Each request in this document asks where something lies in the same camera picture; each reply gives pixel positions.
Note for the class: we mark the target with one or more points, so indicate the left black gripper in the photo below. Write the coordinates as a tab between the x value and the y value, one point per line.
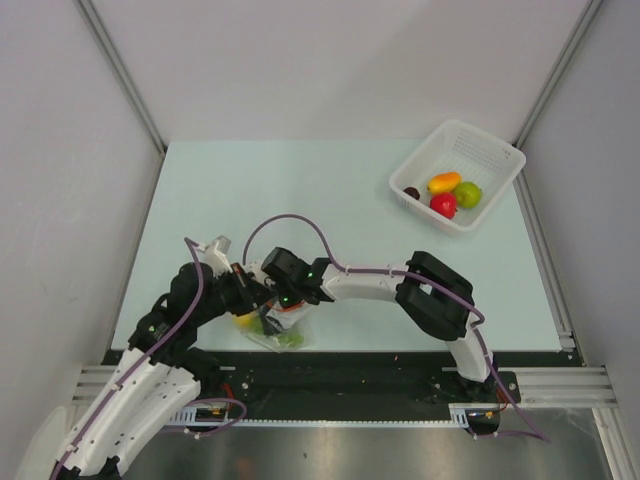
251	293

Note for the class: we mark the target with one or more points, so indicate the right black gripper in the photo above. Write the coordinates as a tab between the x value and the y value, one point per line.
275	283

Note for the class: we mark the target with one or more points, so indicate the clear zip top bag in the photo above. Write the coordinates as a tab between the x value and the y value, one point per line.
272	313

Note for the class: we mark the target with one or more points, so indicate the green fake grapes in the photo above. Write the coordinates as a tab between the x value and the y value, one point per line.
276	338

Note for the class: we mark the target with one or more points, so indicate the brown fake fig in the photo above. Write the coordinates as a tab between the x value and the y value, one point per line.
412	192

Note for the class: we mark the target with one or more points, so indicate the red fake apple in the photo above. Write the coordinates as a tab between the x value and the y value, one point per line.
444	204

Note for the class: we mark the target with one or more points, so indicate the orange fake mango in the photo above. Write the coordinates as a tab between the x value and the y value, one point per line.
445	182

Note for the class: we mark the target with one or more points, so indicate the green fake pear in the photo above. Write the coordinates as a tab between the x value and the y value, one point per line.
467	194

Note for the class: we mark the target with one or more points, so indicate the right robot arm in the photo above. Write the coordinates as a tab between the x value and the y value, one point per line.
436	298

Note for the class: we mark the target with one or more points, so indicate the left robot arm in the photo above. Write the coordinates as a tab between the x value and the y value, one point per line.
140	360

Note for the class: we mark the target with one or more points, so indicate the white plastic basket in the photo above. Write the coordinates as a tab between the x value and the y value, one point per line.
479	157

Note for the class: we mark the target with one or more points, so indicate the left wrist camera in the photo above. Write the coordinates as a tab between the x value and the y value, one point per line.
215	256

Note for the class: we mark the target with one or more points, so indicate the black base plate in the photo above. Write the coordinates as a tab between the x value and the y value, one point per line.
345	388

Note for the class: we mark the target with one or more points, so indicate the white cable duct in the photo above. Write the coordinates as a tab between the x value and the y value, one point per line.
325	423

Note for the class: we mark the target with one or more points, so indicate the aluminium rail right side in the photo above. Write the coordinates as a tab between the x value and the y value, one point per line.
553	290

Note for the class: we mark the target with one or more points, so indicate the left aluminium frame post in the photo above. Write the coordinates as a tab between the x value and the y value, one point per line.
107	47

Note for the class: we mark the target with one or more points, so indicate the aluminium frame post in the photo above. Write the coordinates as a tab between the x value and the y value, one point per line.
107	47
578	34

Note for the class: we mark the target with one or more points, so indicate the right aluminium frame post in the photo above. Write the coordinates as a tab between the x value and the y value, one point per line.
578	34

